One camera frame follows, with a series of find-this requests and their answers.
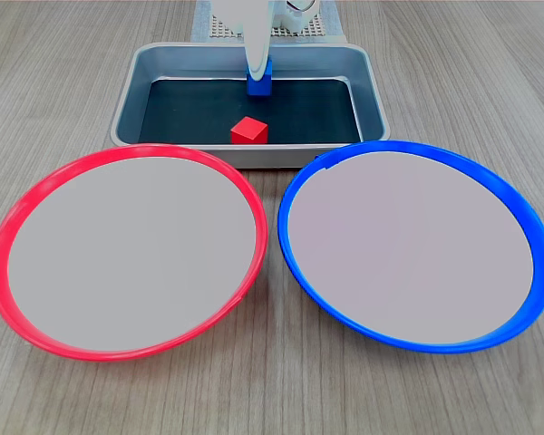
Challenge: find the small blue cube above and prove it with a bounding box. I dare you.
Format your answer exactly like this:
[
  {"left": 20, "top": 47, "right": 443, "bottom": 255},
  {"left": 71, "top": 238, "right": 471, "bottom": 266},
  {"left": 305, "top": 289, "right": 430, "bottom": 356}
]
[{"left": 246, "top": 57, "right": 274, "bottom": 98}]

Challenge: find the small red cube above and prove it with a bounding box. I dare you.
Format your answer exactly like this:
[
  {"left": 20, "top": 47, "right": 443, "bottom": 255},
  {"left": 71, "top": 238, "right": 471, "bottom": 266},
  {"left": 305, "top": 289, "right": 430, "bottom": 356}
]
[{"left": 229, "top": 115, "right": 269, "bottom": 145}]

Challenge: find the black tray mat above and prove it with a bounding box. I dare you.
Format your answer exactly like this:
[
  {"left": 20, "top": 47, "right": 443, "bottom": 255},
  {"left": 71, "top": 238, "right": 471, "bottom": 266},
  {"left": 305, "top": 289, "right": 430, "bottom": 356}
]
[{"left": 138, "top": 77, "right": 363, "bottom": 146}]

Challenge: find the steel tray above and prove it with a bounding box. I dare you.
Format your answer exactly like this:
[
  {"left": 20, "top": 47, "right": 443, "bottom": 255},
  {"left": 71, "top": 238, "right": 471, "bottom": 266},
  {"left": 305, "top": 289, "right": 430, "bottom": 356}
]
[{"left": 110, "top": 42, "right": 392, "bottom": 169}]

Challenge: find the red-rimmed white plate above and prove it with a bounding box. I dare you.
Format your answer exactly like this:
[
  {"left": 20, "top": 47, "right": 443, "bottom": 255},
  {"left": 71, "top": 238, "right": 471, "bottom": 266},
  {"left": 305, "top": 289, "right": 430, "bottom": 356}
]
[{"left": 0, "top": 142, "right": 269, "bottom": 363}]

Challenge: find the blue-rimmed white plate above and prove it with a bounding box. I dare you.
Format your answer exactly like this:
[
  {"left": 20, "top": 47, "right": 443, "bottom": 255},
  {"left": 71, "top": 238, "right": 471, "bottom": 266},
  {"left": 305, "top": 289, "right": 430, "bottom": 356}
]
[{"left": 277, "top": 140, "right": 544, "bottom": 353}]

